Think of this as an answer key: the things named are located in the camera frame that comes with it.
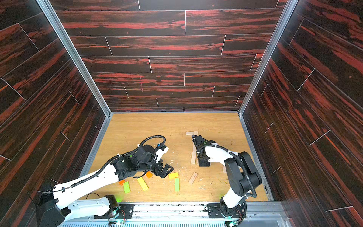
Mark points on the light green block centre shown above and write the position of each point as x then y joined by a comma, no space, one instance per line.
177,184

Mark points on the light green block left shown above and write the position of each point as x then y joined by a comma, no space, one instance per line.
126,187

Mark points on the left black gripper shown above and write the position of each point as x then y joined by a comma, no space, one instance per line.
164,173

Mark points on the orange block centre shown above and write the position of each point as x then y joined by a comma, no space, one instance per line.
149,174

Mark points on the natural wood block printed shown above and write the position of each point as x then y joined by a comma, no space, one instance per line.
193,178

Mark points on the aluminium front rail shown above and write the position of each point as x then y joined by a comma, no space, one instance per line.
189,214

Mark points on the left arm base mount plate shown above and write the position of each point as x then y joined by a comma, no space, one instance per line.
123,212

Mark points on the light green block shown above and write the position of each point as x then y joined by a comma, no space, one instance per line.
177,184
126,187

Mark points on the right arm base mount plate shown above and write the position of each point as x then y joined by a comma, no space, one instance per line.
217,210

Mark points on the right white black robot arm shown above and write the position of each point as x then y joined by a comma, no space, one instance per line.
242,174

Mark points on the short yellow block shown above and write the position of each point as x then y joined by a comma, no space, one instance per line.
173,175

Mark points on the yellow block lower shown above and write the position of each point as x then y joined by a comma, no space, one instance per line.
142,183

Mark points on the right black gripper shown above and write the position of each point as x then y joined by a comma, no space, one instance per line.
199,146

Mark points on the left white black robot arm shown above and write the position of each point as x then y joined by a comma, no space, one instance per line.
64,202

